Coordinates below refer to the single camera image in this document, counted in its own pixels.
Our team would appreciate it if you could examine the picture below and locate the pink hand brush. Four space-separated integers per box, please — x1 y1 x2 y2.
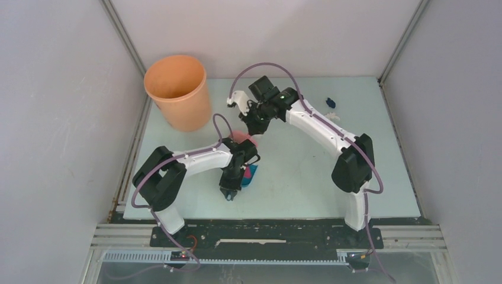
231 130 261 148

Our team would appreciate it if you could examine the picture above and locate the aluminium frame rail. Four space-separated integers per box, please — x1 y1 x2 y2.
91 223 449 267

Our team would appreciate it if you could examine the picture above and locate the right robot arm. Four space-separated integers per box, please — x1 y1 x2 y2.
227 76 375 247

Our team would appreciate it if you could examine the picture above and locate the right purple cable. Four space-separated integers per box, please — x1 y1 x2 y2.
226 62 397 284

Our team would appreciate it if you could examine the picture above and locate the dark blue paper scrap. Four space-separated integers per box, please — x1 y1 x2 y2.
326 98 337 109

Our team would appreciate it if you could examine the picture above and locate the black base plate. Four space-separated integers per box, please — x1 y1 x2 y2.
110 213 432 263

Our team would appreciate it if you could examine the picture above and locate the magenta paper scrap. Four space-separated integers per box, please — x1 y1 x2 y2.
244 166 253 179

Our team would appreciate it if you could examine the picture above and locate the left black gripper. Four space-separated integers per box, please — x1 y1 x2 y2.
218 166 245 199

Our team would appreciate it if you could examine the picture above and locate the orange plastic bucket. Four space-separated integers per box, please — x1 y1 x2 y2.
144 55 212 132

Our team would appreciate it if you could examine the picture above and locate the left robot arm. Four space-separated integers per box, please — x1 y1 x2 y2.
131 137 261 247

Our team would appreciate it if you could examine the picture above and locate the blue plastic dustpan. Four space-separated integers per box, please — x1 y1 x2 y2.
241 164 258 188

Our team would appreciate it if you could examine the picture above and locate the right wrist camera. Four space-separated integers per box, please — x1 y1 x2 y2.
226 91 250 116

